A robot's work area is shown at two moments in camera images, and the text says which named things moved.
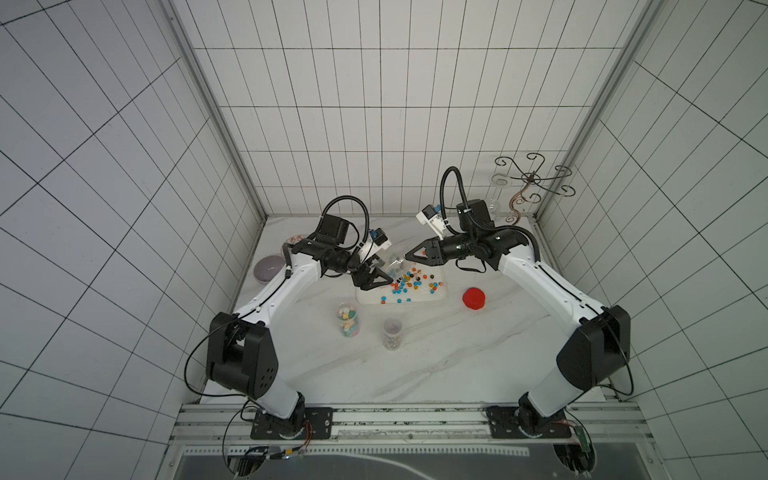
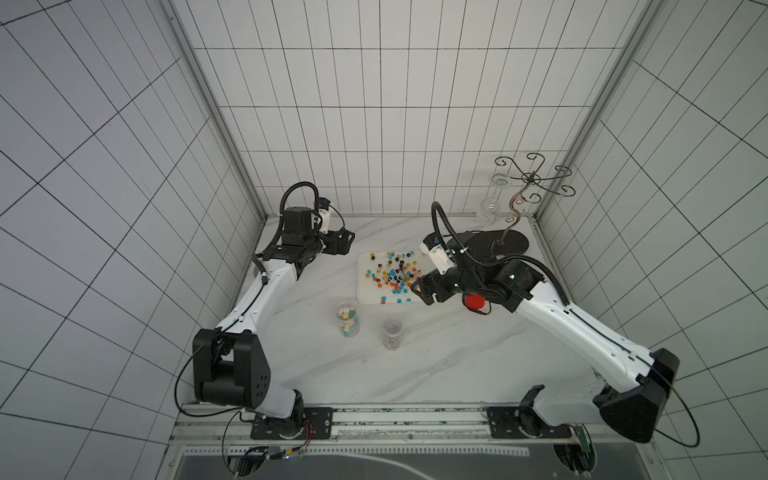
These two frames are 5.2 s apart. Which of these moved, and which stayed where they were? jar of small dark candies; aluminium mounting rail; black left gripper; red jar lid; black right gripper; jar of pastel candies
Moved: black left gripper; black right gripper
Stayed: jar of small dark candies; jar of pastel candies; aluminium mounting rail; red jar lid
